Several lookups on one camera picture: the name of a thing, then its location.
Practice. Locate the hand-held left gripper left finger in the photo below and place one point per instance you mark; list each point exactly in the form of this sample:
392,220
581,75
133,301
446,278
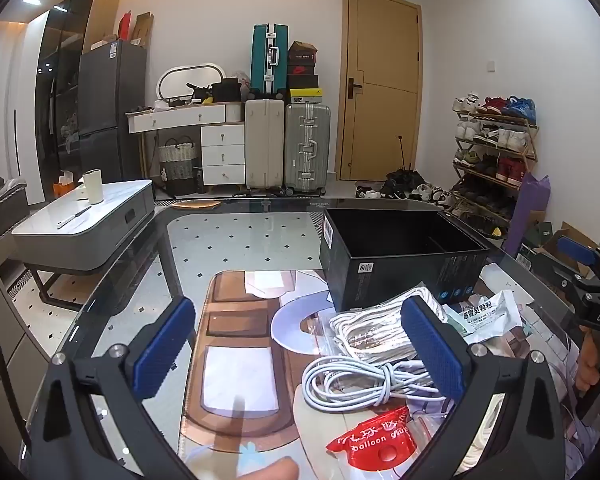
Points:
160,350

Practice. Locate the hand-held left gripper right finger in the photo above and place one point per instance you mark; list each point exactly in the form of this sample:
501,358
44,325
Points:
432,350

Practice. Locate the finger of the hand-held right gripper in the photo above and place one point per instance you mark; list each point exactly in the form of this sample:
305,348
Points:
560,272
577,251

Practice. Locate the green white medicine sachet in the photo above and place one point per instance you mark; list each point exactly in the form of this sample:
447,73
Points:
485,312

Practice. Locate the black cardboard box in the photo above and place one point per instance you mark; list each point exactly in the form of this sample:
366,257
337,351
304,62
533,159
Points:
405,270

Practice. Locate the red glue packet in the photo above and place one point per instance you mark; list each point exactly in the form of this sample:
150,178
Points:
370,442

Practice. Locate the person's right hand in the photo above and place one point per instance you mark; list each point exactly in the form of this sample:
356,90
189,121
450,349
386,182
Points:
587,365

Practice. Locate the open cardboard box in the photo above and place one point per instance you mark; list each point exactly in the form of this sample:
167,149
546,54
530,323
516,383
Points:
555,242

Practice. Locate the purple yoga mat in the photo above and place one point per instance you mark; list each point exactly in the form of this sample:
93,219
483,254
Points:
525,210

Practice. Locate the printed cartoon desk mat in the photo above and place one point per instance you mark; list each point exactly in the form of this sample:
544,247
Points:
240,360

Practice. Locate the white grey coffee table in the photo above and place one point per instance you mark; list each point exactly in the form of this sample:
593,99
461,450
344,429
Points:
85,230

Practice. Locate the shoe rack with shoes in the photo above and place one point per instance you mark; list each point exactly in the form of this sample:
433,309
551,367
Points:
495,135

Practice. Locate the black white patterned rug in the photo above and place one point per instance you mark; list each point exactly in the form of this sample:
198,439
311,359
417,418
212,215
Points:
162,202

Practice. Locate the round wooden board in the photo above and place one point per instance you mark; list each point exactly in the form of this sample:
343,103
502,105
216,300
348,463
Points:
197,204

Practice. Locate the grey side cabinet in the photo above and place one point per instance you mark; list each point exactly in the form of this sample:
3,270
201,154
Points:
5,335

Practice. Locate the scattered sneakers group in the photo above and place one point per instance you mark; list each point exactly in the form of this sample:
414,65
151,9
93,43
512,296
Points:
425,194

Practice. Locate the thin metal tool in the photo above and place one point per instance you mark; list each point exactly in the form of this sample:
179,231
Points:
75,216

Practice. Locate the black umbrella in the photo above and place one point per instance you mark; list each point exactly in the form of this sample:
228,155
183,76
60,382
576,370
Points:
402,177

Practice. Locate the cream cup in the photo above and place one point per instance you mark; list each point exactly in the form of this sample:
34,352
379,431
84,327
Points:
94,187

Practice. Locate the woven laundry basket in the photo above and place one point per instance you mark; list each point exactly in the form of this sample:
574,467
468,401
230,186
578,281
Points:
177,165

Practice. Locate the orange tissue box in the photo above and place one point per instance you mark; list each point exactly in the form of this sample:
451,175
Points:
62,187

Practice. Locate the grey sofa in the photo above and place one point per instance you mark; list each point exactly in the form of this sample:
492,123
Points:
0,210

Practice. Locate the white dressing table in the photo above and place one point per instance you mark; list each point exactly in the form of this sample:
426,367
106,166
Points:
220,145

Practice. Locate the beige suitcase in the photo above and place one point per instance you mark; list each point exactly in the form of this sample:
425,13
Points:
264,145

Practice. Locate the silver suitcase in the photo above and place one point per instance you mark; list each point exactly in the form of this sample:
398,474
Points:
307,147

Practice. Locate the grey refrigerator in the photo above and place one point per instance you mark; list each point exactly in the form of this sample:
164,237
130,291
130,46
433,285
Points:
112,110

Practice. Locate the wooden door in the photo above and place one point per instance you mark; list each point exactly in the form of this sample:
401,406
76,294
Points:
380,85

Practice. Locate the black handbag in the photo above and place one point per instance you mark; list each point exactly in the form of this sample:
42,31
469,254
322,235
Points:
226,91

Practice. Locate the oval white-framed mirror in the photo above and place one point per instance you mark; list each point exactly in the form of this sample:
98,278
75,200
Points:
190,82

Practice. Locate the white wardrobe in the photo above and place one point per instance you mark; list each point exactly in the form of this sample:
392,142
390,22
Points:
30,110

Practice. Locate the black glass cabinet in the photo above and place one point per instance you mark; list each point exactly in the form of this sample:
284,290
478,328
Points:
65,85

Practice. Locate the yellow black shoe box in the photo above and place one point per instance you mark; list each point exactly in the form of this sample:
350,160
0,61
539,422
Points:
306,95

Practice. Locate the plain black shoe box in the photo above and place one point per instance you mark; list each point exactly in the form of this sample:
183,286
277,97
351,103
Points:
302,82

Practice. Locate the teal suitcase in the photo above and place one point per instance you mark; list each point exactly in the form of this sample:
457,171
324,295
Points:
269,60

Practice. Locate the black red shoe box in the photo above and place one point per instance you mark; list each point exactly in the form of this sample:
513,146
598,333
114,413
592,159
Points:
301,69

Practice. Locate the flat cardboard carton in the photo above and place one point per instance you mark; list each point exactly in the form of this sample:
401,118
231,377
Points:
142,30

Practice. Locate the red paper bag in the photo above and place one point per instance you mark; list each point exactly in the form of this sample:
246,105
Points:
125,27

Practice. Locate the brown open shoe box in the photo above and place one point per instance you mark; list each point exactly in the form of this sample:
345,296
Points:
302,50

